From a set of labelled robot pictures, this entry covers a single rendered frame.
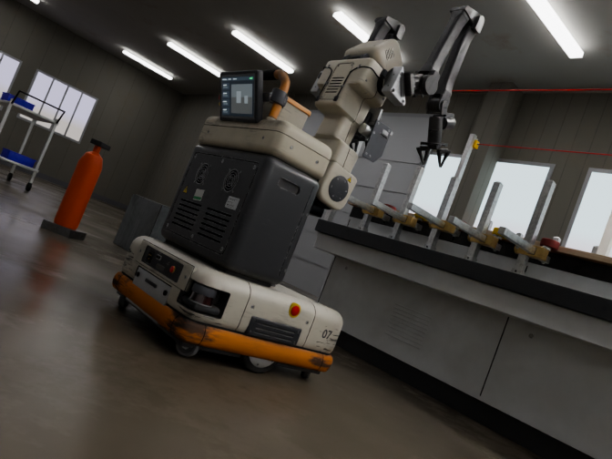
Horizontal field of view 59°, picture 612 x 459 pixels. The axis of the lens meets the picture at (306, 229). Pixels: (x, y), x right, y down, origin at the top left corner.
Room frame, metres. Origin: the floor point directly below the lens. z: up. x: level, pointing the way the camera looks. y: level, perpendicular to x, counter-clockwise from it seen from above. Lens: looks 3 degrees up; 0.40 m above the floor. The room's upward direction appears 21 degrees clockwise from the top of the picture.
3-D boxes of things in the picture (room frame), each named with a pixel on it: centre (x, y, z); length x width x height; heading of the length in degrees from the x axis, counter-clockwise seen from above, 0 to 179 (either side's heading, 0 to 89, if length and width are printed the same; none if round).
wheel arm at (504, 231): (2.30, -0.91, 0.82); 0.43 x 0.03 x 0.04; 130
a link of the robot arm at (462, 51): (2.19, -0.32, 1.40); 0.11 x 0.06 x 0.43; 40
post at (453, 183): (2.77, -0.63, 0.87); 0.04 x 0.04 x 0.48; 40
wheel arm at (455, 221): (2.49, -0.75, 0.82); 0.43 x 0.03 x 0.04; 130
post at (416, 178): (2.96, -0.47, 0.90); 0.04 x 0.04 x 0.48; 40
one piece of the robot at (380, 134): (2.24, -0.05, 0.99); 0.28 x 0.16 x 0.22; 40
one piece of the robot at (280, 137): (2.00, 0.24, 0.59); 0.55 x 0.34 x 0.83; 40
